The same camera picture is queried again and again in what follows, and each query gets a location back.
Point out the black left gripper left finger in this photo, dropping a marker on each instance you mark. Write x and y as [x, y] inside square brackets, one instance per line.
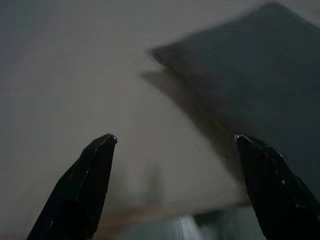
[75, 195]

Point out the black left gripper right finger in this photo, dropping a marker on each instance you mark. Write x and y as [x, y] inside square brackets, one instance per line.
[275, 195]

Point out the grey pillow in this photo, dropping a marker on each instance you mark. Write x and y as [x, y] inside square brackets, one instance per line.
[250, 75]

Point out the beige bed mattress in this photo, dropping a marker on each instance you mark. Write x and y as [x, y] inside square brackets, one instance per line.
[87, 95]

